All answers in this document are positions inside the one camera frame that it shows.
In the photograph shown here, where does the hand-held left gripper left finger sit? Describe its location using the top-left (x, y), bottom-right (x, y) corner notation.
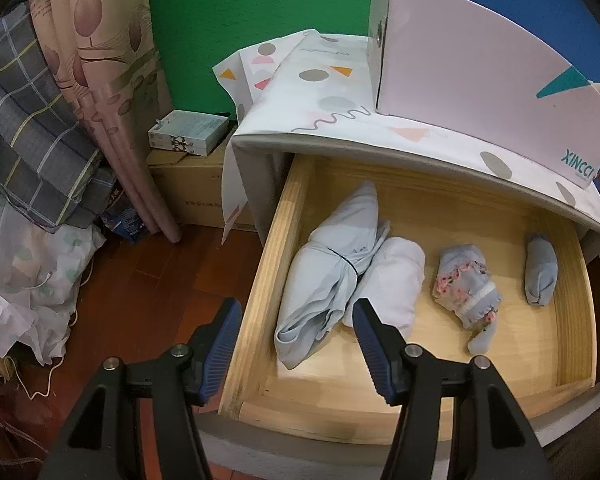
top-left (37, 297), bottom-right (243, 480)

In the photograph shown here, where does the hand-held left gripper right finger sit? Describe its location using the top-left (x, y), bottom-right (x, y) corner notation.
top-left (352, 297), bottom-right (563, 480)

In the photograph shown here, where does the wooden drawer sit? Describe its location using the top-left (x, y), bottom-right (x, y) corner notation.
top-left (195, 152), bottom-right (600, 463)

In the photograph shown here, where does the white underwear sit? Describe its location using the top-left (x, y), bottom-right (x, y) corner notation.
top-left (342, 236), bottom-right (426, 341)

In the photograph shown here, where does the light blue underwear bundle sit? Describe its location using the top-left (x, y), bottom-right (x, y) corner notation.
top-left (275, 180), bottom-right (391, 371)

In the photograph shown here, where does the floral light blue sock roll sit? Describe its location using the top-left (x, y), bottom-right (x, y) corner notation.
top-left (434, 244), bottom-right (503, 356)

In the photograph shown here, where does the grey blue sock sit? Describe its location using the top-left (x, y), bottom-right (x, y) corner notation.
top-left (524, 232), bottom-right (558, 307)

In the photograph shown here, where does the blue plastic packet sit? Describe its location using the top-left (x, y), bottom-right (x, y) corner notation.
top-left (100, 180), bottom-right (148, 246)

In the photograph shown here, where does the brown cardboard box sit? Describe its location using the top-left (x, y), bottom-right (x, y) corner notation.
top-left (147, 137), bottom-right (261, 231)

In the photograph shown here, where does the grey bedside cabinet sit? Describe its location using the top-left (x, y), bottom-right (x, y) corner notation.
top-left (230, 132), bottom-right (600, 261)

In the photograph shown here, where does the white sheer leaf print cloth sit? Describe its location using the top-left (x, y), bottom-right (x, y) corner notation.
top-left (0, 180), bottom-right (108, 366)

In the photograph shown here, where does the small teal and white box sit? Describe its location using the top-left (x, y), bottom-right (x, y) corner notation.
top-left (147, 110), bottom-right (229, 156)

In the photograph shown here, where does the white patterned cover cloth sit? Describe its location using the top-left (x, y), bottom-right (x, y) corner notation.
top-left (212, 30), bottom-right (600, 246)

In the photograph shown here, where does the grey plaid quilt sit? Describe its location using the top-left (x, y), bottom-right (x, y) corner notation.
top-left (0, 0), bottom-right (118, 233)

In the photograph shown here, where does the pink cardboard box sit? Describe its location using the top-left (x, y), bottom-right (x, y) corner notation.
top-left (367, 0), bottom-right (600, 190)

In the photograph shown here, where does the pink leaf print curtain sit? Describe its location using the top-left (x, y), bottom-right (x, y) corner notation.
top-left (27, 0), bottom-right (183, 243)

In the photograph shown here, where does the white cord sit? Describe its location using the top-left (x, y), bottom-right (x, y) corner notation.
top-left (15, 270), bottom-right (88, 401)

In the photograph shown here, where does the green foam wall mat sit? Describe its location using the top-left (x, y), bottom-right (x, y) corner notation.
top-left (145, 0), bottom-right (461, 116)

